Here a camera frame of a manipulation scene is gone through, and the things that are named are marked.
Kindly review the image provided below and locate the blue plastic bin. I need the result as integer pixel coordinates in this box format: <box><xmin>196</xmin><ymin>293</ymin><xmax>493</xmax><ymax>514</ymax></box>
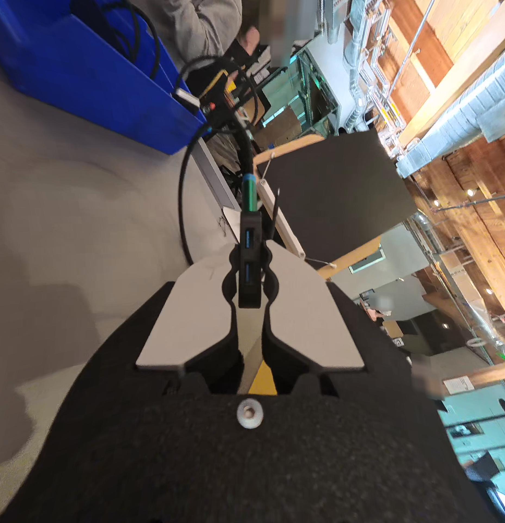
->
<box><xmin>0</xmin><ymin>0</ymin><xmax>208</xmax><ymax>156</ymax></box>

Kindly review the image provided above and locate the grey desk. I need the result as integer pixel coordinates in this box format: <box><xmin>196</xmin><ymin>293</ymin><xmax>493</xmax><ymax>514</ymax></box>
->
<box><xmin>0</xmin><ymin>53</ymin><xmax>253</xmax><ymax>515</ymax></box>

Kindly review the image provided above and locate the wood-framed black panel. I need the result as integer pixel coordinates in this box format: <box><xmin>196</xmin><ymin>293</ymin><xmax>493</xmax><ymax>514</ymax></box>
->
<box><xmin>252</xmin><ymin>129</ymin><xmax>418</xmax><ymax>280</ymax></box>

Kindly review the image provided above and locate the black hub adapter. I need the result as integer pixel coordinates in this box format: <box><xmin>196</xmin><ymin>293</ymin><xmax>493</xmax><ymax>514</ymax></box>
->
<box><xmin>238</xmin><ymin>210</ymin><xmax>264</xmax><ymax>309</ymax></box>

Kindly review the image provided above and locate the black bag yellow trim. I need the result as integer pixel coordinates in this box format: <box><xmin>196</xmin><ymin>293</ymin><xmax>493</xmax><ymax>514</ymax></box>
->
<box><xmin>185</xmin><ymin>65</ymin><xmax>237</xmax><ymax>108</ymax></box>

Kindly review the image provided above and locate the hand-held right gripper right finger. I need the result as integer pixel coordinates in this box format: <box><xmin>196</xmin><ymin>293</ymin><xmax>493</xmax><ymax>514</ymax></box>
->
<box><xmin>262</xmin><ymin>240</ymin><xmax>367</xmax><ymax>394</ymax></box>

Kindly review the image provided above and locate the thin black hub cable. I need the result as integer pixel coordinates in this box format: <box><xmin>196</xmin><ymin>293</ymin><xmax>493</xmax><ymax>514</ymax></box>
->
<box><xmin>171</xmin><ymin>55</ymin><xmax>282</xmax><ymax>242</ymax></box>

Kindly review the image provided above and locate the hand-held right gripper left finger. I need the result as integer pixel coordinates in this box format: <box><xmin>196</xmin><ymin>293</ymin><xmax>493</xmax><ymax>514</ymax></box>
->
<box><xmin>135</xmin><ymin>244</ymin><xmax>243</xmax><ymax>394</ymax></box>

